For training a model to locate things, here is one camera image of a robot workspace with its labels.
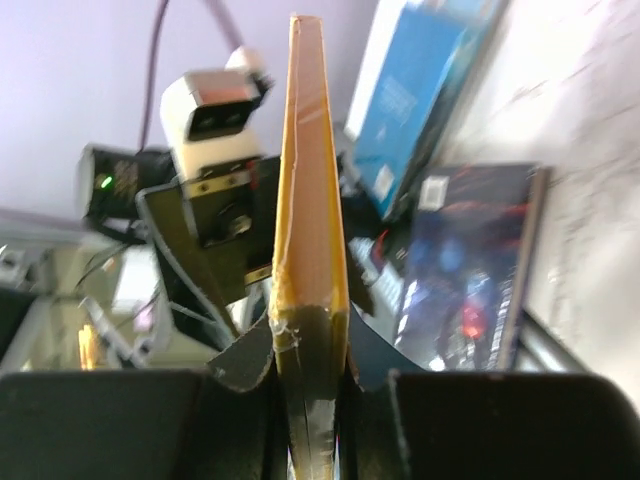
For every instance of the teal ocean cover book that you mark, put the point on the teal ocean cover book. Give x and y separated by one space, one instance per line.
434 48

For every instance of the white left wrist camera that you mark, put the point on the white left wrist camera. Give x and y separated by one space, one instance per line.
204 113

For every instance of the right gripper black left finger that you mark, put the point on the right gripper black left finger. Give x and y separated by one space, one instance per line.
217 422

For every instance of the dark galaxy cover book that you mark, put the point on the dark galaxy cover book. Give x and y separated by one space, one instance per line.
465 275

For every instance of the yellow book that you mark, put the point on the yellow book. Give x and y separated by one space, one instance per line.
309 302

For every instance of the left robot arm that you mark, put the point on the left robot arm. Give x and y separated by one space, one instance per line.
109 181

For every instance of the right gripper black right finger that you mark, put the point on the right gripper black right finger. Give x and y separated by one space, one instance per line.
401 422

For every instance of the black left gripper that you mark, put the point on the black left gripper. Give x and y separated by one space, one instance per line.
230 208

